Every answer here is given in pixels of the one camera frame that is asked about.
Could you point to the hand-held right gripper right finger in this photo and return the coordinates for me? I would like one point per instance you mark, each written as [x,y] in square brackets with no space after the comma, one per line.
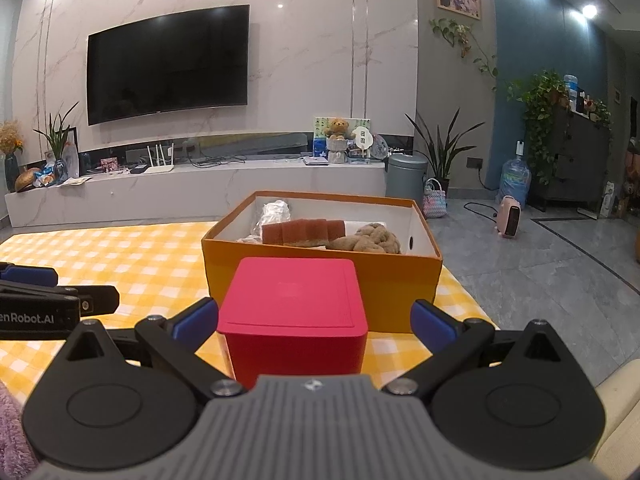
[435,325]

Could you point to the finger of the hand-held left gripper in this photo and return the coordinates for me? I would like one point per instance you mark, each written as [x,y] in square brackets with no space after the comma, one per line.
[97,297]
[30,276]

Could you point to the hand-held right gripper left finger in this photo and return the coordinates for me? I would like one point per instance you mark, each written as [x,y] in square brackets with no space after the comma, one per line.
[192,322]

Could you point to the orange cardboard box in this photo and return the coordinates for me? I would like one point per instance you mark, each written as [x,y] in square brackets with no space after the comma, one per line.
[400,285]

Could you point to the brown plush toy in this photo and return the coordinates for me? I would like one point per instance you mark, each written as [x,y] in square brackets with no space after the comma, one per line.
[370,237]

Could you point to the clear plastic item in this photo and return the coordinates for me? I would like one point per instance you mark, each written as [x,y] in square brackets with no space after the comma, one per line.
[275,212]

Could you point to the brown sponge cake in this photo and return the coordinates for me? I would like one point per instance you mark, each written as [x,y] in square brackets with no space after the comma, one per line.
[300,230]

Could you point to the yellow checkered mat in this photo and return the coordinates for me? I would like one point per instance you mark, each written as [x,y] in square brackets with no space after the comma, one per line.
[100,255]

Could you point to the brown round bread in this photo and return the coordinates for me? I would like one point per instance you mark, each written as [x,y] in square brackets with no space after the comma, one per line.
[26,179]

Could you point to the red lidded cube box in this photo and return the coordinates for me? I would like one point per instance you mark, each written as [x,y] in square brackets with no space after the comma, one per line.
[290,300]

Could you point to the purple fluffy cloth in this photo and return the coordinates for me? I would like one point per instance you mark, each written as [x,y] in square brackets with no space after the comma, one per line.
[10,430]

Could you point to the woven basket bag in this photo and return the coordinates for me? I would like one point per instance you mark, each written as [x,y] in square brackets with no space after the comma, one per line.
[434,205]

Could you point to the pink space heater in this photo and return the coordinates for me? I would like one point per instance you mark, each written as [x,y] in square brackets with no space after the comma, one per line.
[507,217]

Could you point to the pink photo card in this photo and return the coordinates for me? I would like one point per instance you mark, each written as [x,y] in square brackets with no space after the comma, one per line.
[109,165]

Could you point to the white marble tv console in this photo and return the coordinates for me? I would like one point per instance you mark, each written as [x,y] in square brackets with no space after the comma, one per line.
[175,185]

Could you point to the dried yellow flowers vase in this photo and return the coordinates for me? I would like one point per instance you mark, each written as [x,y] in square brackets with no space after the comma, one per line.
[10,135]

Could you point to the white router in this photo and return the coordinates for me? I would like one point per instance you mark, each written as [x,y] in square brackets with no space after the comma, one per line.
[160,169]

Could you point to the green grass potted plant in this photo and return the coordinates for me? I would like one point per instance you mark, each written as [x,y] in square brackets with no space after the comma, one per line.
[57,135]

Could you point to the grey trash bin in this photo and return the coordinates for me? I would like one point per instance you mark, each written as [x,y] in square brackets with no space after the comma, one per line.
[405,180]

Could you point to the blue water jug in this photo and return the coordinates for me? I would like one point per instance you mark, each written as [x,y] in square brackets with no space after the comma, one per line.
[515,180]

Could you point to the long leaf potted plant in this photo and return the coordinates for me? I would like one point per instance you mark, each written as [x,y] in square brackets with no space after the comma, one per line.
[442,150]

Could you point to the patterned round fan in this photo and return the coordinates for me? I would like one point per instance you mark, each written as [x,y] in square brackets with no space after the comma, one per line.
[381,145]

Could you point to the white round hand fan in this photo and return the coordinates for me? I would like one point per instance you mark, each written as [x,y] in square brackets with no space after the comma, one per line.
[361,137]

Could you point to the flat white box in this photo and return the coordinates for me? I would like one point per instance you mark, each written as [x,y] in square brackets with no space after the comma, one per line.
[315,161]

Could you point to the beige sofa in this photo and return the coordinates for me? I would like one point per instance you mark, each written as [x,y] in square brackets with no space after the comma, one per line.
[622,410]

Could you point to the white carton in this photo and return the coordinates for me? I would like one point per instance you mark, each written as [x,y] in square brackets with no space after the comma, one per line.
[607,200]

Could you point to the dark grey cabinet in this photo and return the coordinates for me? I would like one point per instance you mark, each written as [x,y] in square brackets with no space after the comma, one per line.
[575,160]

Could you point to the teddy bear bouquet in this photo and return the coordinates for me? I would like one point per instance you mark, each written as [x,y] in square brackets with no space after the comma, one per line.
[337,127]

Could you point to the green white painting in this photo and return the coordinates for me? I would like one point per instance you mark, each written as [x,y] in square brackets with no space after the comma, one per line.
[320,132]

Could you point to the trailing pothos plant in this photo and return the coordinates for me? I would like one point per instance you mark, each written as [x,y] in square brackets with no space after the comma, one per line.
[540,100]

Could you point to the black wall television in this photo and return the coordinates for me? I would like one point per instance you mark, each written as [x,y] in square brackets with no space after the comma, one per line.
[165,65]

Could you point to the hanging wall vine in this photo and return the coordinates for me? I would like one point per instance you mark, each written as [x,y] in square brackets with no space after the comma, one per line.
[452,27]

